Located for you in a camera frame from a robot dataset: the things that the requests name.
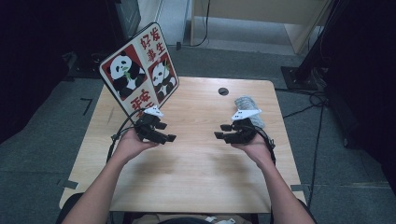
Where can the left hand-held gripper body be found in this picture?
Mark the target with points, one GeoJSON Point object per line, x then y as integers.
{"type": "Point", "coordinates": [146, 127]}

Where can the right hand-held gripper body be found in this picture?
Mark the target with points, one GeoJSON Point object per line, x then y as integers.
{"type": "Point", "coordinates": [244, 130]}

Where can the grey fluffy cloth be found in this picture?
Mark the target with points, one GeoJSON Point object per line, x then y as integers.
{"type": "Point", "coordinates": [246, 102]}

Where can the panda print board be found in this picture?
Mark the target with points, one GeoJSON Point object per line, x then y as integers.
{"type": "Point", "coordinates": [134, 71]}

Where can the person's right hand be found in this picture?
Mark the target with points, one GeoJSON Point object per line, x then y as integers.
{"type": "Point", "coordinates": [257, 149]}

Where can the person's left hand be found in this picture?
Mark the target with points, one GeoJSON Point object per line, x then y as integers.
{"type": "Point", "coordinates": [130, 146]}

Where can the black metal stand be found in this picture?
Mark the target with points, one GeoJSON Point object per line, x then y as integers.
{"type": "Point", "coordinates": [300, 77]}

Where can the grey tape piece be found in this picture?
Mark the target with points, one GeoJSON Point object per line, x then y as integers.
{"type": "Point", "coordinates": [67, 183]}
{"type": "Point", "coordinates": [300, 187]}

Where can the small black floor plug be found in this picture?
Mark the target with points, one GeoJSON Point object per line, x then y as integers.
{"type": "Point", "coordinates": [178, 46]}

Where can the person's beige trousers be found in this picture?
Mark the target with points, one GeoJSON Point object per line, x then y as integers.
{"type": "Point", "coordinates": [146, 219]}

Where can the person's dark shirt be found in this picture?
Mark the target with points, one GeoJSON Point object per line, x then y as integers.
{"type": "Point", "coordinates": [186, 221]}

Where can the small white object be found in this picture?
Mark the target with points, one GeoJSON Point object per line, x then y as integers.
{"type": "Point", "coordinates": [224, 221]}

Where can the black chair armrest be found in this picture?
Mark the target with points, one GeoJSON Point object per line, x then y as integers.
{"type": "Point", "coordinates": [70, 208]}
{"type": "Point", "coordinates": [308, 214]}

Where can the black equipment cabinet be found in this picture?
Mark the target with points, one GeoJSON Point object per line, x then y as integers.
{"type": "Point", "coordinates": [124, 18]}

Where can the light wooden cabinet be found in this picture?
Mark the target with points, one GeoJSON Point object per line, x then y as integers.
{"type": "Point", "coordinates": [249, 7]}

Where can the dark curtain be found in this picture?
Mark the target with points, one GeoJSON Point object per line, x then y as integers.
{"type": "Point", "coordinates": [367, 77]}
{"type": "Point", "coordinates": [37, 62]}

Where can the black stand base plate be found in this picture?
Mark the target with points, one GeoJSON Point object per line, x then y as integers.
{"type": "Point", "coordinates": [84, 67]}

